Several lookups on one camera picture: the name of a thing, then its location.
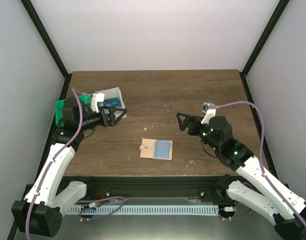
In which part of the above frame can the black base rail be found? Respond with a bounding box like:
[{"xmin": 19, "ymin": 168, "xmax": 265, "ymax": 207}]
[{"xmin": 56, "ymin": 174, "xmax": 230, "ymax": 204}]

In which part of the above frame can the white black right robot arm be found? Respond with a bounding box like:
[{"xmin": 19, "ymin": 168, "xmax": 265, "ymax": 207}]
[{"xmin": 176, "ymin": 112, "xmax": 306, "ymax": 240}]

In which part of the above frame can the light blue slotted cable duct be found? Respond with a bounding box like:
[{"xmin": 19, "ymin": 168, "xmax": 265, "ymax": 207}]
[{"xmin": 66, "ymin": 205, "xmax": 219, "ymax": 216}]

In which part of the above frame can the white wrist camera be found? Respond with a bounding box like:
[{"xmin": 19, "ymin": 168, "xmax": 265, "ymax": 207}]
[
  {"xmin": 90, "ymin": 91, "xmax": 105, "ymax": 113},
  {"xmin": 201, "ymin": 102, "xmax": 217, "ymax": 125}
]

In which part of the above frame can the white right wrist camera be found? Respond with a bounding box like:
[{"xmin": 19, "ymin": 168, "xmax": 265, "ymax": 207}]
[{"xmin": 201, "ymin": 102, "xmax": 217, "ymax": 125}]

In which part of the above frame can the blue vip card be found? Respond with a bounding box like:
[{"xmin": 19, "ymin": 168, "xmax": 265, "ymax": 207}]
[{"xmin": 103, "ymin": 97, "xmax": 122, "ymax": 108}]

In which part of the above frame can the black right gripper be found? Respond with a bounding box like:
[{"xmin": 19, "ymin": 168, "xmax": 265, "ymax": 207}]
[{"xmin": 176, "ymin": 113, "xmax": 221, "ymax": 152}]

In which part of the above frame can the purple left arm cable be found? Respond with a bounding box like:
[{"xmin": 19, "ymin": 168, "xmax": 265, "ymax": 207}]
[{"xmin": 25, "ymin": 86, "xmax": 125, "ymax": 240}]

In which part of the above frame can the green plastic bin middle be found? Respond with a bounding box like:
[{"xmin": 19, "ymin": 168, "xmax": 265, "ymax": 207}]
[{"xmin": 76, "ymin": 92, "xmax": 93, "ymax": 105}]

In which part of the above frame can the black frame post left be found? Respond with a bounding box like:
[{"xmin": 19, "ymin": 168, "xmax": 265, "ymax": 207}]
[{"xmin": 19, "ymin": 0, "xmax": 70, "ymax": 78}]

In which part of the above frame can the black frame post right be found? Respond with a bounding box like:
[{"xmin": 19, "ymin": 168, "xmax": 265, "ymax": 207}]
[{"xmin": 239, "ymin": 0, "xmax": 291, "ymax": 76}]

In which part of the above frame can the green plastic bin left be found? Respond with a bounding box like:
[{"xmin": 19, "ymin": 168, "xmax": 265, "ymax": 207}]
[{"xmin": 55, "ymin": 99, "xmax": 66, "ymax": 125}]

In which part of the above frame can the black frame post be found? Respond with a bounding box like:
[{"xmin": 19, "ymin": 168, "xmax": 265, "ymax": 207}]
[
  {"xmin": 19, "ymin": 0, "xmax": 70, "ymax": 78},
  {"xmin": 239, "ymin": 0, "xmax": 291, "ymax": 76}
]

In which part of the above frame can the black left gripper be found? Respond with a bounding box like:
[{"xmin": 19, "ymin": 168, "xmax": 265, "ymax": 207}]
[{"xmin": 78, "ymin": 105, "xmax": 128, "ymax": 131}]

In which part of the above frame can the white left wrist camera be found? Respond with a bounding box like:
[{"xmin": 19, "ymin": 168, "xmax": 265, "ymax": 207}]
[{"xmin": 90, "ymin": 91, "xmax": 105, "ymax": 113}]

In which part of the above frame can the metal base plate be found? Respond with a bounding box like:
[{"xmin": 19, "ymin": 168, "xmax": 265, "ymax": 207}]
[{"xmin": 54, "ymin": 212, "xmax": 280, "ymax": 240}]

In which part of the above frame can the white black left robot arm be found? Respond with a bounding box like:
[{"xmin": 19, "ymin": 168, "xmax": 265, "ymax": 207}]
[{"xmin": 11, "ymin": 97, "xmax": 127, "ymax": 237}]

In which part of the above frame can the white plastic bin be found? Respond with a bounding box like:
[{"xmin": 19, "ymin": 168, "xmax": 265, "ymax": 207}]
[{"xmin": 98, "ymin": 87, "xmax": 126, "ymax": 109}]

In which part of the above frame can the green plastic bin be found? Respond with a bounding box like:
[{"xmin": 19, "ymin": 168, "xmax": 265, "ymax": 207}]
[
  {"xmin": 76, "ymin": 92, "xmax": 93, "ymax": 105},
  {"xmin": 55, "ymin": 99, "xmax": 66, "ymax": 125}
]

